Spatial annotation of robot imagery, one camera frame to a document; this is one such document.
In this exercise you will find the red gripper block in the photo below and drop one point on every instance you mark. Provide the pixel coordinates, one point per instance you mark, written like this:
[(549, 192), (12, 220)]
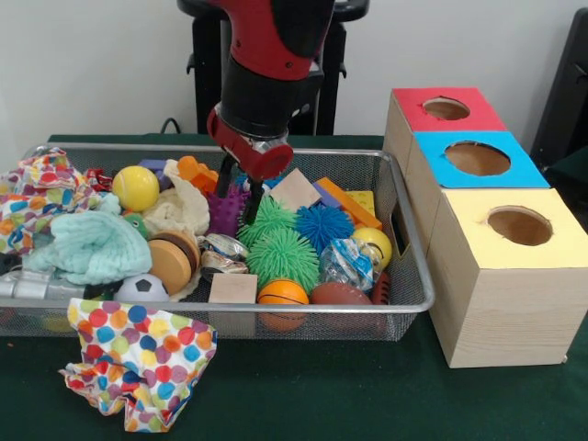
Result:
[(271, 163)]

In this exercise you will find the green spiky rubber ball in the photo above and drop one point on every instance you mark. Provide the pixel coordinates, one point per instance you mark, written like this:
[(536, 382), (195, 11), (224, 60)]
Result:
[(271, 218), (282, 257)]

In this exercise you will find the blue spiky rubber ball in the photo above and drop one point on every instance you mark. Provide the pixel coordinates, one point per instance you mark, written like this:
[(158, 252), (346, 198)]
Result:
[(324, 222)]

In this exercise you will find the plain wooden block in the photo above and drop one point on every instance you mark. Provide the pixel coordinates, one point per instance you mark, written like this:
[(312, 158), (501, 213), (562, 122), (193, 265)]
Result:
[(233, 288)]

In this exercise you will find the mint green waffle cloth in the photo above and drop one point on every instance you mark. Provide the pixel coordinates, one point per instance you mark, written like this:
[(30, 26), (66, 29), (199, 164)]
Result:
[(87, 248)]

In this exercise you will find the colourful polka dot cloth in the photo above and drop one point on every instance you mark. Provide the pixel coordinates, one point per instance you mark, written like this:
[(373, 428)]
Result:
[(142, 363), (37, 184)]

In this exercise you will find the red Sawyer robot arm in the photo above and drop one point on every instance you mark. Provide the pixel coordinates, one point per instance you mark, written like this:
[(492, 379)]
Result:
[(275, 55)]

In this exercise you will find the wooden box with three holes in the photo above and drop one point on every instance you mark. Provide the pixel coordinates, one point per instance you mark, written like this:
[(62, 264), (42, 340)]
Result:
[(505, 312)]

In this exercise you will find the yellow tennis ball toy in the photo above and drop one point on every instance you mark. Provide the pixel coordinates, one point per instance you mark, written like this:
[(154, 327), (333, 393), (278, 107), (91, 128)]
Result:
[(135, 184)]

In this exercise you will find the small orange basketball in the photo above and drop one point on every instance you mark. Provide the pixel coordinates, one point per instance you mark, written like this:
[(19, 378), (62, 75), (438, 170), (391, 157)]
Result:
[(282, 292)]

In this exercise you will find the small soccer ball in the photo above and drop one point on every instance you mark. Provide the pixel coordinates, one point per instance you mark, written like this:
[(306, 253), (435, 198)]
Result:
[(142, 289)]

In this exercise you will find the small brown football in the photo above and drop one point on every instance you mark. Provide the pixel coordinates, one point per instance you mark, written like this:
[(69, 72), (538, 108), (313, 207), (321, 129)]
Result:
[(340, 294)]

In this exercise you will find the dark green tablecloth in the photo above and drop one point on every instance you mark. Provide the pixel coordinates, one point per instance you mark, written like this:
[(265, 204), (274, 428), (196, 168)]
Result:
[(321, 390), (574, 170)]

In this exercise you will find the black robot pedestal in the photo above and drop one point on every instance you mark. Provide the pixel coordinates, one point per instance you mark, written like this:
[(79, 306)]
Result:
[(206, 69)]

